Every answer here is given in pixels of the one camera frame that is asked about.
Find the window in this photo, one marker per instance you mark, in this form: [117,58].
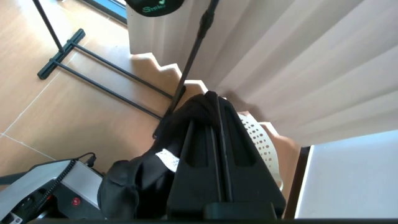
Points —
[109,7]

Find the black garment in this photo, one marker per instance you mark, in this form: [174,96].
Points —
[149,186]

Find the black clothes rack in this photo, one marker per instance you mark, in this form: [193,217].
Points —
[192,59]

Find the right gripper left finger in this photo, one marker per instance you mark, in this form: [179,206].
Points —
[194,183]

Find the white laundry basket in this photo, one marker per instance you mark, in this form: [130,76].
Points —
[264,146]

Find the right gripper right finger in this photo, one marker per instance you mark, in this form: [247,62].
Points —
[248,183]

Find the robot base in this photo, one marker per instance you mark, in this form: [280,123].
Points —
[34,183]

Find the beige curtain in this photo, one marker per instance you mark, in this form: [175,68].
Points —
[295,62]

